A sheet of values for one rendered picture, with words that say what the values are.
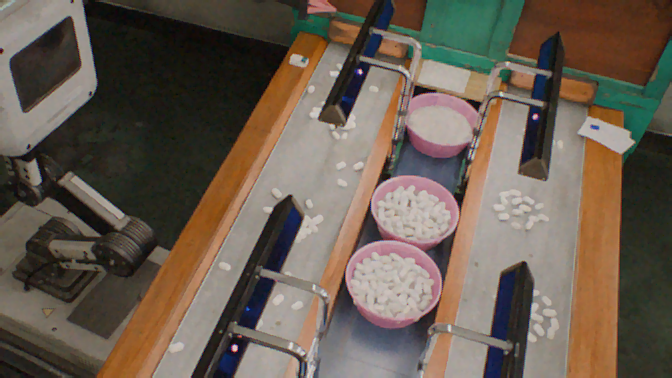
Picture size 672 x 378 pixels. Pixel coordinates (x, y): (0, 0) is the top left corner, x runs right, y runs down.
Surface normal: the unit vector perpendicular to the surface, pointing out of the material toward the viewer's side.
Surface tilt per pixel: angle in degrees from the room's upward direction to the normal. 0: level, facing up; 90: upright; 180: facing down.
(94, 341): 0
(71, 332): 0
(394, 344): 0
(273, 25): 90
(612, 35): 90
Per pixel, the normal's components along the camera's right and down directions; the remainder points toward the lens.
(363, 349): 0.10, -0.69
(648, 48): -0.29, 0.67
